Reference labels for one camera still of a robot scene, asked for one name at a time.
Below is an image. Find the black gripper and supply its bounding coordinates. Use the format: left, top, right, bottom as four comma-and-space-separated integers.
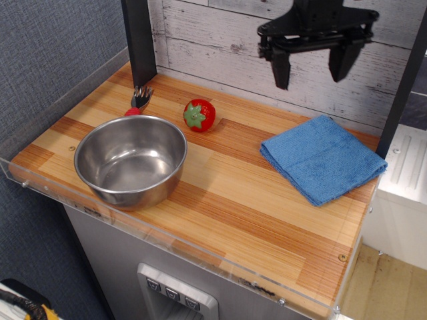
258, 1, 380, 90

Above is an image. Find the blue towel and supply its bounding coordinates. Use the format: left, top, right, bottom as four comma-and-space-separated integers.
260, 115, 388, 207

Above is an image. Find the red toy strawberry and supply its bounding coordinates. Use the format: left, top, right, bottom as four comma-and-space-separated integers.
183, 99, 216, 132

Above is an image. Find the clear acrylic table guard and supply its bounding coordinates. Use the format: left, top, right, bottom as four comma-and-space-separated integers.
9, 65, 376, 319

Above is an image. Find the white toy sink unit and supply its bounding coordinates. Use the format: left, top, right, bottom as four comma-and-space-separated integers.
362, 125, 426, 269

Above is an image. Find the stainless steel bowl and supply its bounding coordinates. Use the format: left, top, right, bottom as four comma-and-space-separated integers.
74, 115, 187, 211

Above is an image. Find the grey toy fridge cabinet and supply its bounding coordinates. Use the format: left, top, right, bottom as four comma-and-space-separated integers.
65, 206, 304, 319

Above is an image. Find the silver dispenser button panel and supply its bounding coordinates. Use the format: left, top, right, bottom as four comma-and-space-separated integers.
137, 263, 220, 320

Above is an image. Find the black and yellow object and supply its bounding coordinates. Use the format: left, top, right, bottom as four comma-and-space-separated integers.
1, 278, 61, 320

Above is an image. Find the black right frame post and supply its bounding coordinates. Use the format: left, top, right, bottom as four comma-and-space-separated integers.
376, 12, 426, 159

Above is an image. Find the black frame post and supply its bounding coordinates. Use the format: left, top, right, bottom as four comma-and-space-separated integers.
121, 0, 157, 87
376, 12, 426, 159

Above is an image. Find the red-handled metal spork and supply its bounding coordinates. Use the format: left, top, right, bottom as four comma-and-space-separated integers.
125, 86, 153, 116

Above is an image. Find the black left frame post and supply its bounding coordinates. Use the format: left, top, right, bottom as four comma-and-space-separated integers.
121, 0, 157, 87

